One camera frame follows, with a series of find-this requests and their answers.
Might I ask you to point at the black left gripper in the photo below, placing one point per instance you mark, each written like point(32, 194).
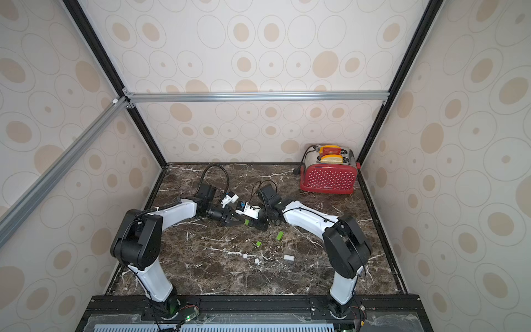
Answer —
point(225, 219)

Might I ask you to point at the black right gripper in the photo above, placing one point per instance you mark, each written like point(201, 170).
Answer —
point(261, 218)

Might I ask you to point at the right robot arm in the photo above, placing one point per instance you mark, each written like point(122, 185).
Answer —
point(346, 245)

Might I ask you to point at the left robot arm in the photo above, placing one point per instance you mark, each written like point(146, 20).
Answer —
point(138, 242)

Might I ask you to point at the red polka dot toaster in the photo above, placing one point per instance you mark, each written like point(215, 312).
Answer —
point(328, 169)

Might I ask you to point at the silver aluminium crossbar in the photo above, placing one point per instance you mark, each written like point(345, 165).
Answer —
point(291, 96)

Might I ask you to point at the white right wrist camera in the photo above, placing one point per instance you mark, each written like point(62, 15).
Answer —
point(247, 210)

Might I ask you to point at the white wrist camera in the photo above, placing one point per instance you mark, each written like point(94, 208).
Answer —
point(230, 199)
point(247, 210)

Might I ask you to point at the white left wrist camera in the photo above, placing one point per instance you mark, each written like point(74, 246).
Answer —
point(230, 199)

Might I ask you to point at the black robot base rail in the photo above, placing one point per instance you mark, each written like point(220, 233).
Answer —
point(257, 313)

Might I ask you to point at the silver aluminium side rail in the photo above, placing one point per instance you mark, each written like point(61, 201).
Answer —
point(27, 203)

